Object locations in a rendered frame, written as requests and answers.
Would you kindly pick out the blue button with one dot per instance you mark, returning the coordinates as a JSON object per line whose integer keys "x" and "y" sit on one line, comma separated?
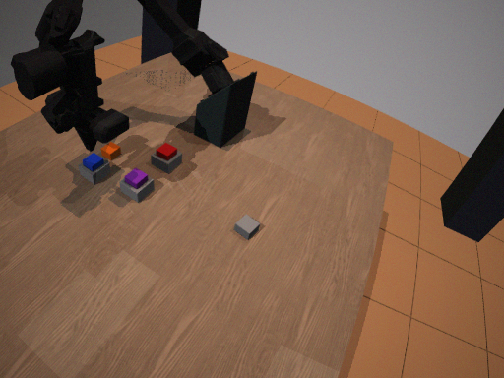
{"x": 94, "y": 168}

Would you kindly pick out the purple button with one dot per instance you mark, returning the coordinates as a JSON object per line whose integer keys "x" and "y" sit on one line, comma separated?
{"x": 137, "y": 184}

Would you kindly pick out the red button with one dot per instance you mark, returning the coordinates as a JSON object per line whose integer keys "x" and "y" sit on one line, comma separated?
{"x": 166, "y": 157}

